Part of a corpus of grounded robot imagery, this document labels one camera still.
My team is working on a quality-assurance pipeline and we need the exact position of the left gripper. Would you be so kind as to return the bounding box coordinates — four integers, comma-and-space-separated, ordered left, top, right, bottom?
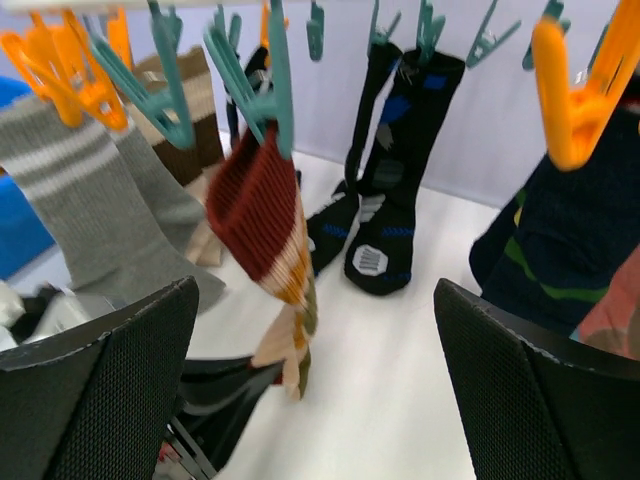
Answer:
159, 356, 284, 479

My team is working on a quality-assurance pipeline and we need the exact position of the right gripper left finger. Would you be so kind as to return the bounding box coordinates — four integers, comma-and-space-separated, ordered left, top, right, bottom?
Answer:
1, 277, 199, 479

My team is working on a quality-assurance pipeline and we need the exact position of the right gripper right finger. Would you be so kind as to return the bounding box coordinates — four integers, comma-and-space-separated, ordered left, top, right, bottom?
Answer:
433, 278, 639, 479

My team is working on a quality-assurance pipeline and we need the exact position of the red beige striped sock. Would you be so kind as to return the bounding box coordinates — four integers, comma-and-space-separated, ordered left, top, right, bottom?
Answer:
205, 121, 318, 399

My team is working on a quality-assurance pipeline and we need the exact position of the grey striped sock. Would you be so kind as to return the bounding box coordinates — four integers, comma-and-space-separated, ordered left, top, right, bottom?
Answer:
111, 127, 225, 313
0, 97, 151, 296

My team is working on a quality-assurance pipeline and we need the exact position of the beige brown striped sock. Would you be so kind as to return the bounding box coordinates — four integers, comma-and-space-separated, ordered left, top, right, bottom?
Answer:
128, 46, 224, 267

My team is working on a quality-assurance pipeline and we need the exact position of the white oval clip hanger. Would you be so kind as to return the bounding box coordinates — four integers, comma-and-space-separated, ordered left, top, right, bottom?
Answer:
0, 0, 640, 171

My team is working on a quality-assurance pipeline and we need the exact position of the orange bear towel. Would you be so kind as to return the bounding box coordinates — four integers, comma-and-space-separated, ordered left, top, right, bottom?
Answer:
571, 246, 640, 360

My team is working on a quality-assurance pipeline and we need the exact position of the navy christmas sock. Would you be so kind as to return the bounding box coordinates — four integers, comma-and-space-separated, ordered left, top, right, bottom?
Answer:
469, 108, 639, 336

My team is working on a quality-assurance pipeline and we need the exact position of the blue plastic bin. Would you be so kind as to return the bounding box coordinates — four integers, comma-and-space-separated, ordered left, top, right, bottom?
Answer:
0, 77, 56, 281

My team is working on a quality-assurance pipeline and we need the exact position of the black blue sport sock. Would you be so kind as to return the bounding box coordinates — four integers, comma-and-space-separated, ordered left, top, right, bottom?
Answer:
344, 49, 466, 296
306, 42, 402, 277

